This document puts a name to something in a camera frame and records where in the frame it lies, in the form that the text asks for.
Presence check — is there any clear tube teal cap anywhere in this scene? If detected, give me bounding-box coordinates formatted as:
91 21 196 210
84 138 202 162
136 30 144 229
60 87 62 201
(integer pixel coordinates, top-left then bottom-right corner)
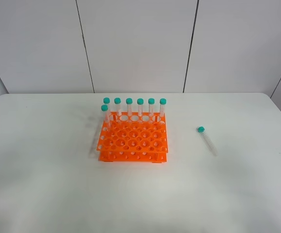
197 126 218 156

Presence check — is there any orange test tube rack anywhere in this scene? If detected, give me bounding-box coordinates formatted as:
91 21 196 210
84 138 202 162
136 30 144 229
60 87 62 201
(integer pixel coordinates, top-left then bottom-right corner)
96 111 168 163

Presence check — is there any second row left tube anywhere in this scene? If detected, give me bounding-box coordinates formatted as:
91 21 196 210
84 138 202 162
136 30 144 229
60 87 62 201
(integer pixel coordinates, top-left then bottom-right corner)
101 104 111 128

